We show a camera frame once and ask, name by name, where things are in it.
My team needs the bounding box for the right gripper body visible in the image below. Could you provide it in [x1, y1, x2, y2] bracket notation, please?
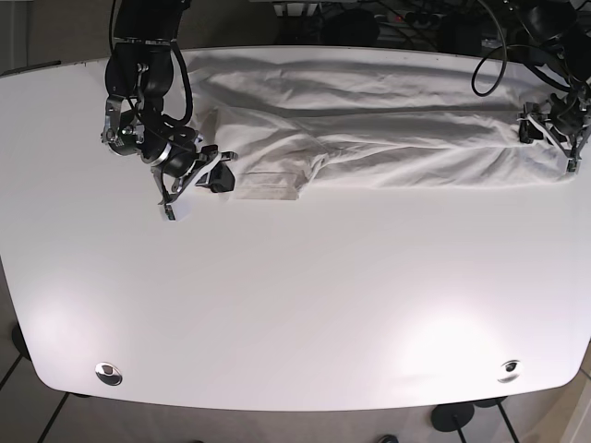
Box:
[102, 96, 237, 205]

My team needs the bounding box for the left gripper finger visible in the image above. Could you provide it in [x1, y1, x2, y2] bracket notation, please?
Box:
[518, 119, 538, 144]
[566, 157, 581, 174]

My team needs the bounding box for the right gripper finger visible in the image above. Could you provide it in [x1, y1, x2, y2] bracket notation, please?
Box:
[196, 163, 235, 194]
[161, 199, 189, 222]

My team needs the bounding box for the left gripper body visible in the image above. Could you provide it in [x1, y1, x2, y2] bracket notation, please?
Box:
[517, 87, 590, 160]

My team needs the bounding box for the white T-shirt yellow patch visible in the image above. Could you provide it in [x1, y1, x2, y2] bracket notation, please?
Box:
[188, 47, 573, 200]

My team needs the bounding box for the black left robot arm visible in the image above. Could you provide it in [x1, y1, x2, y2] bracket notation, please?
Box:
[507, 1, 590, 174]

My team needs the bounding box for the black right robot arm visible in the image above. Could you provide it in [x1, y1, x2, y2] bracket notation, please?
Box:
[102, 1, 237, 222]

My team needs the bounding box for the left silver table grommet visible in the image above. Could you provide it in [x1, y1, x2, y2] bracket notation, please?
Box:
[95, 362, 123, 387]

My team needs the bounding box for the silver table grommet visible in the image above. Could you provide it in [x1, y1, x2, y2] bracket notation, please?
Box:
[95, 362, 123, 387]
[497, 360, 523, 384]

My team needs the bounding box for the right silver table grommet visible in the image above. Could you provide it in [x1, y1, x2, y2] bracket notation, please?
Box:
[497, 360, 523, 384]

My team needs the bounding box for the black round stand base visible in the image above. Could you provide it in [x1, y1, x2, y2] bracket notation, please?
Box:
[430, 402, 475, 433]

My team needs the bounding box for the blue shoe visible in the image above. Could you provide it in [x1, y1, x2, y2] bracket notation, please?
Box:
[378, 435, 399, 443]

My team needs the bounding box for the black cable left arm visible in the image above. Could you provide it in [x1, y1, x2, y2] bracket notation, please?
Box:
[470, 0, 573, 98]

